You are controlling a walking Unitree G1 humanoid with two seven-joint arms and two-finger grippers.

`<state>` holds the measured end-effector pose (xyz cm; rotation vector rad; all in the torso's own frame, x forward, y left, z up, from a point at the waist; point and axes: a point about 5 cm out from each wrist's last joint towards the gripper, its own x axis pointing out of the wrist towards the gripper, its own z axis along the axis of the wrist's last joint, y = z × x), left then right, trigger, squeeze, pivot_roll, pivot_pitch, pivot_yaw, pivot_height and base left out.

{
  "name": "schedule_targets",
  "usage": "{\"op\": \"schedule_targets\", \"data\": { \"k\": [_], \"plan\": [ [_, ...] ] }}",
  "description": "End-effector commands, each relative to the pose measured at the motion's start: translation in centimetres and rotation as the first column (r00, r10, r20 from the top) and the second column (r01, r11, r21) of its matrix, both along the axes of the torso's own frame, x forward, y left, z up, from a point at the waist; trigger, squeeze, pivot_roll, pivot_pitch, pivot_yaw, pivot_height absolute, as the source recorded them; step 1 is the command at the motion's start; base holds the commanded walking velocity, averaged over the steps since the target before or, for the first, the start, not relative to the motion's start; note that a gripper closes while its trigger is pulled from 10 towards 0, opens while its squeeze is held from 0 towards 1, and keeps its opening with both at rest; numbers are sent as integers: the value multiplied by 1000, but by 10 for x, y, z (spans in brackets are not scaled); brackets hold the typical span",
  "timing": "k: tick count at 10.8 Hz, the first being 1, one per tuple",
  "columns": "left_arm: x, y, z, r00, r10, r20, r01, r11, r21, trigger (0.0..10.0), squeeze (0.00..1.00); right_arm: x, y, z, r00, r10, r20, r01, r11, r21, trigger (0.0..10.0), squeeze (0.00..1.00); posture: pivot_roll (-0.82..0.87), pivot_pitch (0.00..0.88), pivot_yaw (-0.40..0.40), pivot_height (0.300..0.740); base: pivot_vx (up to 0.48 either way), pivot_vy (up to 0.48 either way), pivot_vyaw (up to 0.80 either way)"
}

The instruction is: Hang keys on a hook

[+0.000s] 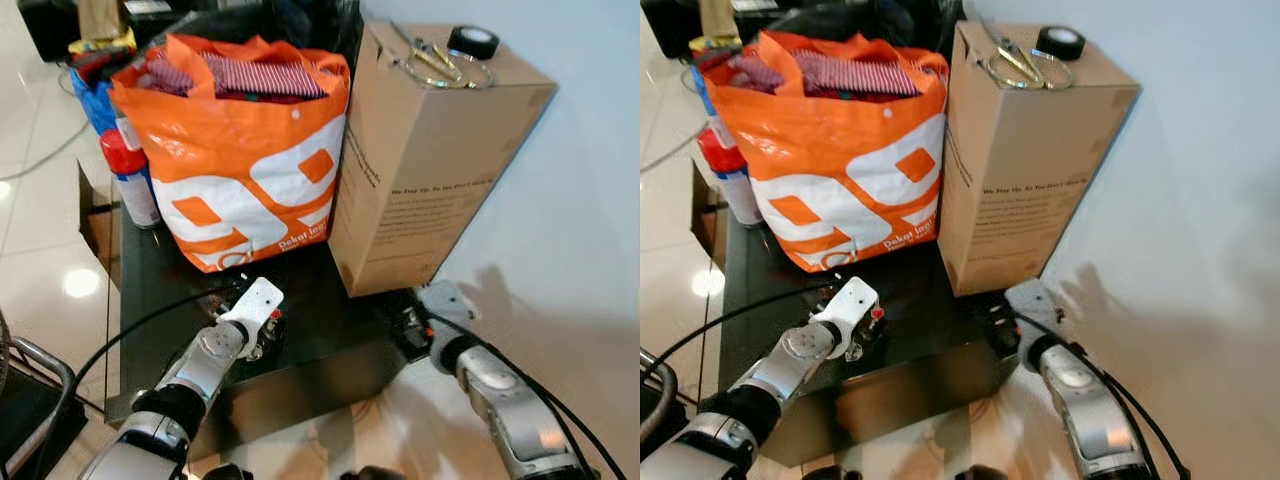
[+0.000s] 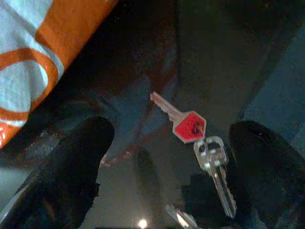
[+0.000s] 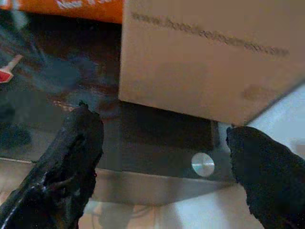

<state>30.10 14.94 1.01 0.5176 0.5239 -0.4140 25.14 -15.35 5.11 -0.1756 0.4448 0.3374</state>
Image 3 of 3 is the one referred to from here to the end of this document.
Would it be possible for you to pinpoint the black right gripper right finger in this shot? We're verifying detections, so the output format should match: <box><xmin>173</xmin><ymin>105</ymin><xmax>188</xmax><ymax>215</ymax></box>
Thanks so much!
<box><xmin>225</xmin><ymin>125</ymin><xmax>305</xmax><ymax>229</ymax></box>

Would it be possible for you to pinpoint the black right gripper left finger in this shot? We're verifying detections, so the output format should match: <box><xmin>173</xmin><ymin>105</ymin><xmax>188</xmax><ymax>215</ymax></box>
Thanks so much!
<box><xmin>0</xmin><ymin>100</ymin><xmax>105</xmax><ymax>229</ymax></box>

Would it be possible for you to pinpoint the key with red tag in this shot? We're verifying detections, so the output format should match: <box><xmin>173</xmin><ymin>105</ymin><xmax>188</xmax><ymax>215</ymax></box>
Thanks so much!
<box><xmin>0</xmin><ymin>54</ymin><xmax>24</xmax><ymax>84</ymax></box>

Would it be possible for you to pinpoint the round silver table bolt cap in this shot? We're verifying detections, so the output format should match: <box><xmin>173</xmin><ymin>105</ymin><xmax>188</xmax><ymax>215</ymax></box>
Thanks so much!
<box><xmin>191</xmin><ymin>152</ymin><xmax>215</xmax><ymax>177</ymax></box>

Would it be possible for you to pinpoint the black glass side table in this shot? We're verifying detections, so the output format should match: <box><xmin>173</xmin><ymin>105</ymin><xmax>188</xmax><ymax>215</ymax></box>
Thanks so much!
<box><xmin>0</xmin><ymin>14</ymin><xmax>239</xmax><ymax>208</ymax></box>

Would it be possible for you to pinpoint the tall brown cardboard box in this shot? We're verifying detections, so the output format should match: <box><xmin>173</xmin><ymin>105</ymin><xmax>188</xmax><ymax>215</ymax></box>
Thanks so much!
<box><xmin>118</xmin><ymin>0</ymin><xmax>305</xmax><ymax>127</ymax></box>

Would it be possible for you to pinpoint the orange and white shopping bag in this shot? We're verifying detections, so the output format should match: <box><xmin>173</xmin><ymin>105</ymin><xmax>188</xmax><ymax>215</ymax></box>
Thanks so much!
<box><xmin>0</xmin><ymin>0</ymin><xmax>124</xmax><ymax>24</ymax></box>

